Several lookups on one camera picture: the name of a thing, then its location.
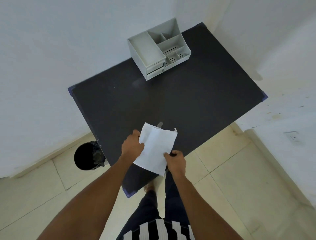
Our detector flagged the white organizer drawer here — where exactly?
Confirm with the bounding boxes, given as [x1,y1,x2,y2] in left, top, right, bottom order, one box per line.
[146,62,165,74]
[147,68,165,80]

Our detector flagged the person's left hand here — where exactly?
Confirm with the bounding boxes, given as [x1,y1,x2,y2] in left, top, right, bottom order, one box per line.
[121,130,145,164]

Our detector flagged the person's right hand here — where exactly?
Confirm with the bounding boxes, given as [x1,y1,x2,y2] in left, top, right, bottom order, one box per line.
[163,150,187,176]

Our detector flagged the white paper sheet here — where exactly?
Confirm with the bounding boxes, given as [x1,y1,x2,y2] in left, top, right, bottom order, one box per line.
[133,122,178,176]

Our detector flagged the black and white striped shirt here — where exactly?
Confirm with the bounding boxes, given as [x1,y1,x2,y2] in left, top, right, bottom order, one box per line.
[123,219,195,240]

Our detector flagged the dark trousers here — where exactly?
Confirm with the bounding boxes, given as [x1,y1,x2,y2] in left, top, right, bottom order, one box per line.
[116,171,196,240]

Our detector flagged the person's left forearm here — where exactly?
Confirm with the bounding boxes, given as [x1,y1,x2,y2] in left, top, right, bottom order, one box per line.
[37,156,135,240]

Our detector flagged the white wall outlet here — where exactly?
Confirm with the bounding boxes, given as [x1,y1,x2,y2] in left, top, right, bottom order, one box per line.
[284,131,304,146]

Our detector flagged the white desk organizer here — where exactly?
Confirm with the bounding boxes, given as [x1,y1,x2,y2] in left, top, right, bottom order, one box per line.
[127,18,192,81]

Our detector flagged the black trash bin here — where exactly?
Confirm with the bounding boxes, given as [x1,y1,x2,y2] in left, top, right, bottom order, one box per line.
[74,140,107,171]

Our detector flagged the person's right forearm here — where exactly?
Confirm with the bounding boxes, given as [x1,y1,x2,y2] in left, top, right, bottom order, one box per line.
[170,171,245,240]

